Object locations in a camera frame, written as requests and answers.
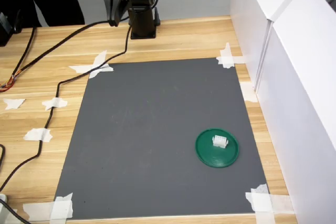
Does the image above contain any small white plastic terminal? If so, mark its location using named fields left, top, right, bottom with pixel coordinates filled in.
left=211, top=134, right=229, bottom=149

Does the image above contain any round green lid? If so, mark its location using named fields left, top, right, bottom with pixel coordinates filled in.
left=195, top=127, right=240, bottom=169

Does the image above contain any white tape piece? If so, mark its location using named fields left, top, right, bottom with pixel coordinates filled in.
left=215, top=42, right=250, bottom=69
left=24, top=127, right=54, bottom=143
left=41, top=97, right=69, bottom=111
left=239, top=82, right=259, bottom=103
left=22, top=193, right=75, bottom=221
left=245, top=183, right=293, bottom=224
left=68, top=50, right=114, bottom=79
left=3, top=98, right=26, bottom=111

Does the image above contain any black box device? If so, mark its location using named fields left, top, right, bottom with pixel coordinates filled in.
left=0, top=8, right=23, bottom=47

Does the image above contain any dark grey mat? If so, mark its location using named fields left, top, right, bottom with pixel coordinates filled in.
left=54, top=57, right=270, bottom=220

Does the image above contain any long white partition panel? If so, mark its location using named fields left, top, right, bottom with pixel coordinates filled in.
left=256, top=0, right=336, bottom=224

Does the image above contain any black cable with coloured wires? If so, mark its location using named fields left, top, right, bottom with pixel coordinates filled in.
left=0, top=20, right=111, bottom=93

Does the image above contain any thin black cable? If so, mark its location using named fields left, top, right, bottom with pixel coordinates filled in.
left=12, top=26, right=38, bottom=77

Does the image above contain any black taped table cable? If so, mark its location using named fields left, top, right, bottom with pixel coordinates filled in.
left=0, top=23, right=132, bottom=192

